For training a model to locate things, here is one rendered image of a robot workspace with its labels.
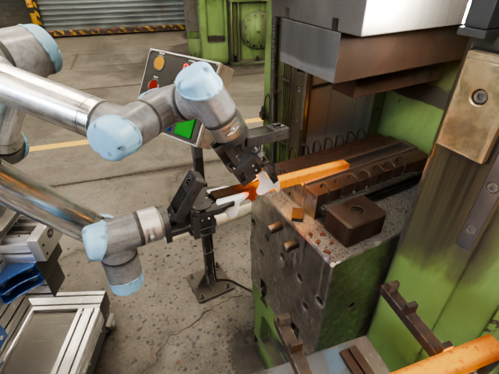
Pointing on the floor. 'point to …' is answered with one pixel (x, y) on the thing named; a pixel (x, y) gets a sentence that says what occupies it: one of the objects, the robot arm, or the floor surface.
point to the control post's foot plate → (213, 291)
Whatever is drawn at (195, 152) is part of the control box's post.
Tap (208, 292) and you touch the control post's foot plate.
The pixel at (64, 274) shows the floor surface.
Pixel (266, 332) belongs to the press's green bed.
